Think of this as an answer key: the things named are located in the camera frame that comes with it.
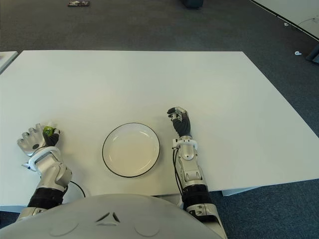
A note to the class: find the colourful flat floor object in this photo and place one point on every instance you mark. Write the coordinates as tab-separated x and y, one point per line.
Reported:
78	3

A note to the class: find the green toothpaste tube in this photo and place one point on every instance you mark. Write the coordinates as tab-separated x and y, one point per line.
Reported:
48	130

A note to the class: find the dark grey fabric object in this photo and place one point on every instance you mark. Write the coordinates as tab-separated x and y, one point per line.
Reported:
314	54

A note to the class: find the grey robot torso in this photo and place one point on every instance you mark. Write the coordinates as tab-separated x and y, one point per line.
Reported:
112	219

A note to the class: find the white side table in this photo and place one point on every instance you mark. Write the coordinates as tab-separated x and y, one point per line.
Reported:
6	61

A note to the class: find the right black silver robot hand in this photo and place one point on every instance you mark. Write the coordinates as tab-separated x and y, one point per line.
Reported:
183	125

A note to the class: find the dark chair base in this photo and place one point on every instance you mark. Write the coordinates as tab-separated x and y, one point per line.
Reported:
192	3

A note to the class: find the white plate with black rim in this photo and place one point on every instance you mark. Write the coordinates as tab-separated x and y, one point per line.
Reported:
131	150

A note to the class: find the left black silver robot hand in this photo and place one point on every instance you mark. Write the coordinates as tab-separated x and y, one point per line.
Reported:
31	143

